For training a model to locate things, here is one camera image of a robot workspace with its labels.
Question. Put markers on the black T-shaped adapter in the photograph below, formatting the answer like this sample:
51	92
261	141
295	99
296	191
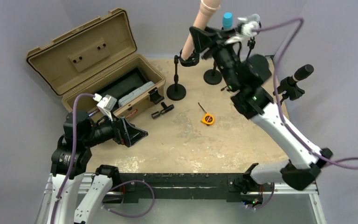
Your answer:
166	108

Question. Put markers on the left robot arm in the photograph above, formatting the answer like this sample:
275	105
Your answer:
69	163

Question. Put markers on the black round-base shock-mount stand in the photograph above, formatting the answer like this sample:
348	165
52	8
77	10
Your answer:
176	91

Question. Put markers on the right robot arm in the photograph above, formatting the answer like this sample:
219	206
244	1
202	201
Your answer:
305	160

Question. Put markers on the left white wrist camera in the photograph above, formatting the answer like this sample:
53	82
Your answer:
105	104

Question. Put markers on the blue microphone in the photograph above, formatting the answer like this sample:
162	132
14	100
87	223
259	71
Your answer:
227	20

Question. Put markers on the grey box inside case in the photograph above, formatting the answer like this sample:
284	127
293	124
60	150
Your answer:
135	93

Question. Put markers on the tan plastic tool case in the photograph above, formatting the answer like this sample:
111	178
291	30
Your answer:
97	57

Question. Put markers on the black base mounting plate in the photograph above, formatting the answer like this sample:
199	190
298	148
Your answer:
230	187

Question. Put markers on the black microphone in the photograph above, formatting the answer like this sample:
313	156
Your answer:
303	73

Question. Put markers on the yellow tape measure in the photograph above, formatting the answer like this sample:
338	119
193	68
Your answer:
207	119

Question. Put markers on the pink microphone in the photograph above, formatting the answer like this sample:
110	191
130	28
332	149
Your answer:
206	11

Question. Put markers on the black tripod shock-mount stand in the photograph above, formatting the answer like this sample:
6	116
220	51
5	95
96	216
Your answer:
251	43

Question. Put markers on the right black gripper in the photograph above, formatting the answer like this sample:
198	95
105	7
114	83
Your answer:
203	38

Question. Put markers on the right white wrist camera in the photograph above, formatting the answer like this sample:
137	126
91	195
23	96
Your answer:
246	29

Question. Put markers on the black right-side clip stand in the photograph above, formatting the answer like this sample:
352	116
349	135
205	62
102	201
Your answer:
289	89

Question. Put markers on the black round-base clip stand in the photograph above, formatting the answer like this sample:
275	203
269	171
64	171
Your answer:
212	76

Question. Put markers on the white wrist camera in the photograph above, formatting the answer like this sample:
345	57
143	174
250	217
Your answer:
246	29
105	104

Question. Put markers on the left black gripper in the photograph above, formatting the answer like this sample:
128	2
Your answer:
125	132

